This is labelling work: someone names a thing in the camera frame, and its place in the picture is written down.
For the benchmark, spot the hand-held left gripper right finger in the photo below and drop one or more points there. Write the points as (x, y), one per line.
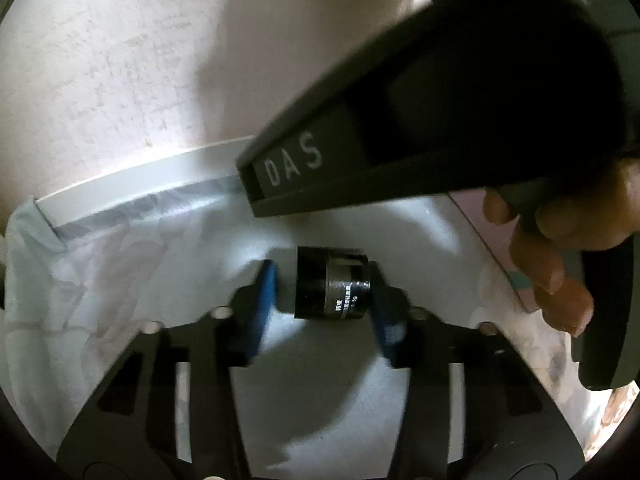
(385, 320)

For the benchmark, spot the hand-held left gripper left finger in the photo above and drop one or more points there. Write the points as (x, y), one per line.
(262, 305)

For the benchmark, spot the small black cylindrical jar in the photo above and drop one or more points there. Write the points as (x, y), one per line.
(330, 285)

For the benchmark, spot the person's right hand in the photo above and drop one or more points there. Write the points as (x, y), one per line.
(560, 230)

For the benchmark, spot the light printed bed sheet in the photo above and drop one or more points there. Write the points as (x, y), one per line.
(125, 270)

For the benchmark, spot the white frame rail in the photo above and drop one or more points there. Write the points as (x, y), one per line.
(150, 170)

